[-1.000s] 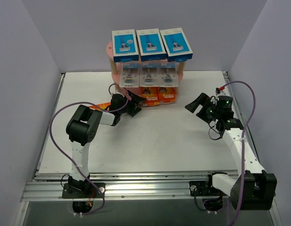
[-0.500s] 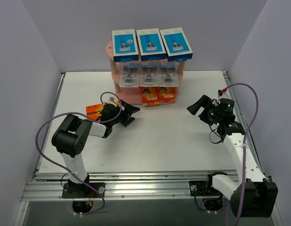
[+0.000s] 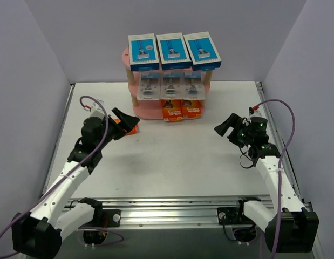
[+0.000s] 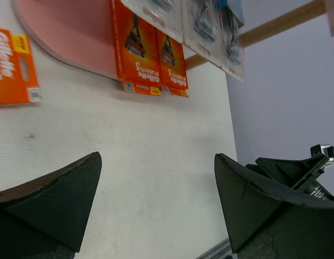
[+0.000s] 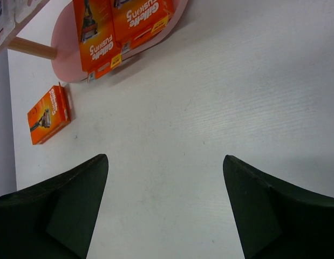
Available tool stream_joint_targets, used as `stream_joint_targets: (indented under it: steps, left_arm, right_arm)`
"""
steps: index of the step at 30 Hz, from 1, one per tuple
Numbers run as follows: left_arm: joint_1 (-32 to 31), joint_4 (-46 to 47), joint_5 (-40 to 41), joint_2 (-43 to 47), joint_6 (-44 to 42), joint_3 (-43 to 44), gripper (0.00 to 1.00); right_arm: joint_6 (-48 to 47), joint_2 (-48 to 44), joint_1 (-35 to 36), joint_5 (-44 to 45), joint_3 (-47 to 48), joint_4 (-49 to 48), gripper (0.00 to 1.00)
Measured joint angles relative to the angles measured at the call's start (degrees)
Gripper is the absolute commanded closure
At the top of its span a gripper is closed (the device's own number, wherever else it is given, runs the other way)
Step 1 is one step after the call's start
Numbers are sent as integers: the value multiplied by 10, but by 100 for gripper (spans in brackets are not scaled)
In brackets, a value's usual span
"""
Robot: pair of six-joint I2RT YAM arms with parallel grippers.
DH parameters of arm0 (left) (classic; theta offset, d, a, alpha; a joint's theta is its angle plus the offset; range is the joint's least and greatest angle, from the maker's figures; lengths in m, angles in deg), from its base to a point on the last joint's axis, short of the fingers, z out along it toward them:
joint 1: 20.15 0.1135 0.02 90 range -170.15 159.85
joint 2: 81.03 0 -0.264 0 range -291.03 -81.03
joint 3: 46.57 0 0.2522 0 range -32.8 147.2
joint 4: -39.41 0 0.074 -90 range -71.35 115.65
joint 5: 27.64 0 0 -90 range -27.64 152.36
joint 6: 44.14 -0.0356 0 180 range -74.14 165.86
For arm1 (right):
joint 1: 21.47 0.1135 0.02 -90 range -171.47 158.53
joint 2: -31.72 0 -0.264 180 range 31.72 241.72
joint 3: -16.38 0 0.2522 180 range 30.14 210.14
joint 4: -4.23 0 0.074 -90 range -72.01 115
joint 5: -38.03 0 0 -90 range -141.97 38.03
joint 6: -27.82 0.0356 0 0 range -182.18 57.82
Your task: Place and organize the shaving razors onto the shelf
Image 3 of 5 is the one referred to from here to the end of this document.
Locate orange Gillette Fusion box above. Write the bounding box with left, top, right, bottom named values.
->
left=114, top=118, right=139, bottom=135

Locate white Gillette pack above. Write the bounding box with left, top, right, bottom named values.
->
left=160, top=72, right=182, bottom=100
left=137, top=72, right=160, bottom=101

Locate orange razor cartridge box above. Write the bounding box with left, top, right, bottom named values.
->
left=161, top=99, right=183, bottom=122

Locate clear blister razor pack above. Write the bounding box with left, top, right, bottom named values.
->
left=183, top=72, right=206, bottom=100

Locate blue Harry's razor box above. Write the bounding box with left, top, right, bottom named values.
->
left=183, top=31, right=222, bottom=72

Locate blue Harry's box front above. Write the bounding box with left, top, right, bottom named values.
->
left=156, top=32, right=192, bottom=70

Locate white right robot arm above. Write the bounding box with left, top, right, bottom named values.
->
left=214, top=113, right=319, bottom=255

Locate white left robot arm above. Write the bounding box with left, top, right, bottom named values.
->
left=11, top=108, right=140, bottom=258

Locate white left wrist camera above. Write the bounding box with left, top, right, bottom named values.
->
left=84, top=100, right=105, bottom=119

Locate aluminium front rail frame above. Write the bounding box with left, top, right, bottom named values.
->
left=23, top=82, right=317, bottom=233

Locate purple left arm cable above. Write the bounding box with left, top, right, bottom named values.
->
left=0, top=95, right=125, bottom=258

